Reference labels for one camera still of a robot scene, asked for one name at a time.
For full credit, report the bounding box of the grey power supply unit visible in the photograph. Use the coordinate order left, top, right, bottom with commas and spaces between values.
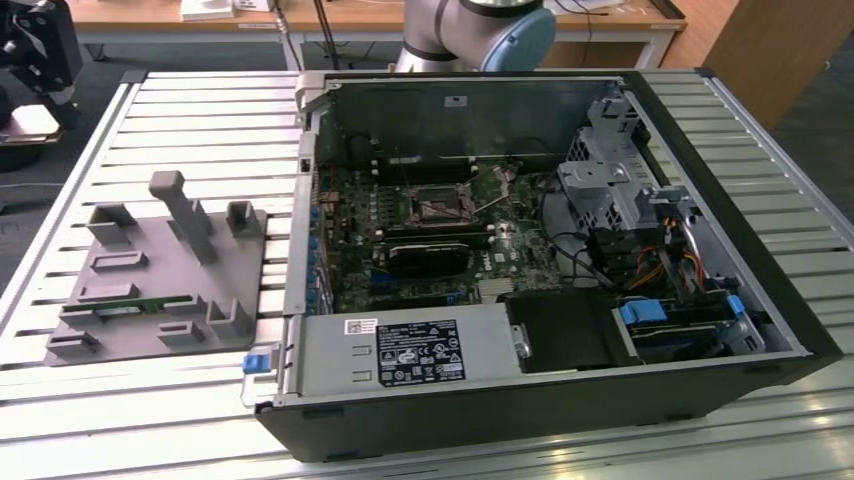
290, 303, 523, 399

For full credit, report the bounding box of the silver CPU green substrate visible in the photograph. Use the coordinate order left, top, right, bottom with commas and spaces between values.
0, 106, 66, 146

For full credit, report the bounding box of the blue case latch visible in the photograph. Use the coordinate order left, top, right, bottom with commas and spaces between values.
243, 352, 281, 376

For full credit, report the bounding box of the metal locking lever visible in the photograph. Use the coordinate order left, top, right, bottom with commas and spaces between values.
471, 192, 515, 222

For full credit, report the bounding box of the dark round base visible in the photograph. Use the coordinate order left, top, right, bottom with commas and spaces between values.
0, 143, 43, 172

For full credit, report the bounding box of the grey plastic parts rack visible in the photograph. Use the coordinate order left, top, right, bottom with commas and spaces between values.
43, 169, 270, 369

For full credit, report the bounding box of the CPU socket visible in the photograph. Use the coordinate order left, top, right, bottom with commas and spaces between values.
399, 185, 481, 227

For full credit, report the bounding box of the hard disk in blue carrier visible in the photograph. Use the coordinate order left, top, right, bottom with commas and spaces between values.
613, 294, 729, 364

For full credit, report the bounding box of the white box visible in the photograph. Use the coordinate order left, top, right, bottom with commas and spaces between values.
181, 0, 239, 22

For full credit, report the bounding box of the black RAM slot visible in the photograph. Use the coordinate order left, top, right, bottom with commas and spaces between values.
373, 170, 482, 185
381, 235, 497, 248
373, 157, 482, 173
381, 226, 497, 238

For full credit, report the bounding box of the wooden cabinet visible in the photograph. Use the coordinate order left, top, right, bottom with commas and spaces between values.
704, 0, 854, 130

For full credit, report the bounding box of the silver chipset heatsink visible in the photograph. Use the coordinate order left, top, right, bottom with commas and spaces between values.
479, 278, 519, 302

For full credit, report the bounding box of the coloured wire bundle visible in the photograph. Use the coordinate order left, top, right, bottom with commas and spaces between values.
633, 239, 709, 294

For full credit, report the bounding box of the metal socket cover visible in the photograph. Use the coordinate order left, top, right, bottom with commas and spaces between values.
485, 163, 523, 202

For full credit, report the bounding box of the green RAM stick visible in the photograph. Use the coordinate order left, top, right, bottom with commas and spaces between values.
96, 295, 199, 317

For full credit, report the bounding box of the wooden desk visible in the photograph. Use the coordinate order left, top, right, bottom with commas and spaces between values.
70, 0, 689, 71

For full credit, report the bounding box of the grey metal drive cage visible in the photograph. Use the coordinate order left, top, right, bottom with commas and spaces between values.
557, 97, 702, 236

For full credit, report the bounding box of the black graphics card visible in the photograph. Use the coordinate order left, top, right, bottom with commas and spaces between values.
381, 242, 474, 280

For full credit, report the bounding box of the black open PC case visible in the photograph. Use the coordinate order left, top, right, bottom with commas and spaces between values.
253, 68, 844, 464

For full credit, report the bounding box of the green motherboard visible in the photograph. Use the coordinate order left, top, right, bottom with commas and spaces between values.
313, 163, 569, 314

